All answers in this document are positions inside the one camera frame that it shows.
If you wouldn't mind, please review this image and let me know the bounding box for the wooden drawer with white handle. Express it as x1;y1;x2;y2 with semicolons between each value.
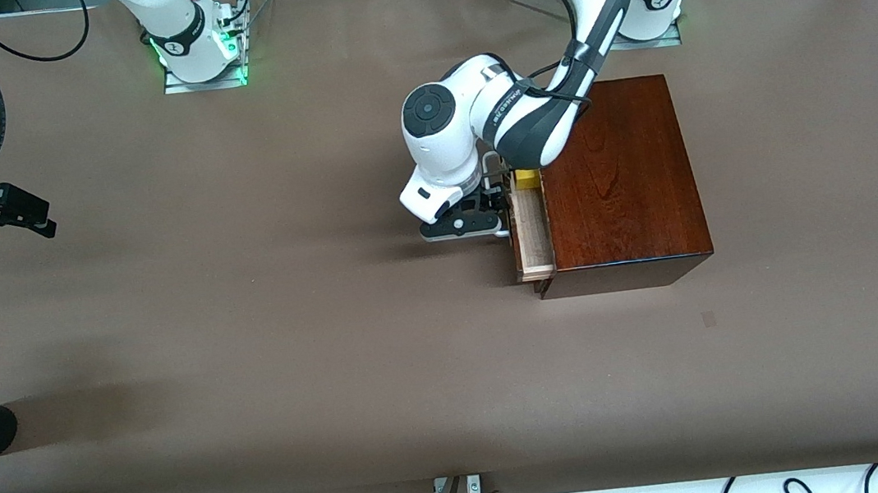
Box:
482;145;559;287

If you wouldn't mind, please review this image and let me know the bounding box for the dark wooden drawer cabinet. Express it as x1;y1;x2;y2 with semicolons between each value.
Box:
513;71;718;302

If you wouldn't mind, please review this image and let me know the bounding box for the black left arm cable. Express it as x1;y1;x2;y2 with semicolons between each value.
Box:
457;0;598;124

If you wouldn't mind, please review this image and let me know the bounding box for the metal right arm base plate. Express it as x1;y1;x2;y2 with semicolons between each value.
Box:
155;5;250;95

